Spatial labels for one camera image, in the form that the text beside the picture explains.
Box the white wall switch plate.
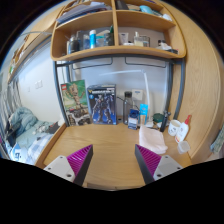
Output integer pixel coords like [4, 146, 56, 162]
[34, 79, 45, 91]

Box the pink towel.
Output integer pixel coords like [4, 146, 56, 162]
[138, 124, 169, 155]

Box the green tree-figure brick set box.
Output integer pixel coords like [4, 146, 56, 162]
[59, 79, 93, 127]

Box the light blue card package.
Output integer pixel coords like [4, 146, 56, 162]
[138, 103, 149, 127]

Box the black cylindrical shaver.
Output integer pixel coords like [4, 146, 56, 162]
[159, 110, 172, 133]

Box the white bottle with red cap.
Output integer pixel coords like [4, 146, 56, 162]
[174, 114, 193, 144]

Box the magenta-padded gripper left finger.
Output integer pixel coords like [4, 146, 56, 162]
[43, 144, 94, 187]

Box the white box with blue print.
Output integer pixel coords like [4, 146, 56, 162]
[131, 88, 144, 101]

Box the white desk lamp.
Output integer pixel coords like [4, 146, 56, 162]
[99, 69, 154, 129]

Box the small blue and white box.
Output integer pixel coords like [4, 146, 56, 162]
[127, 108, 140, 131]

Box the wooden shelf unit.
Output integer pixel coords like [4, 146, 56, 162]
[50, 0, 188, 62]

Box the white mug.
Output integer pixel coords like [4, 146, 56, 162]
[167, 119, 182, 137]

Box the dark green round container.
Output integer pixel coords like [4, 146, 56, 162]
[152, 112, 165, 124]

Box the blue robot model kit box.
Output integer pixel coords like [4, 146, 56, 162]
[86, 83, 118, 126]

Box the dark translucent water bottle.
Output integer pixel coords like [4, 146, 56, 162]
[122, 91, 134, 126]

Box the bed with teal bedding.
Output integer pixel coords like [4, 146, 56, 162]
[0, 106, 64, 164]

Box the clear plastic cup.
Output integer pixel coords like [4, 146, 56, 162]
[176, 140, 191, 155]

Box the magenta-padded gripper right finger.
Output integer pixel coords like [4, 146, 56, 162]
[134, 144, 184, 185]

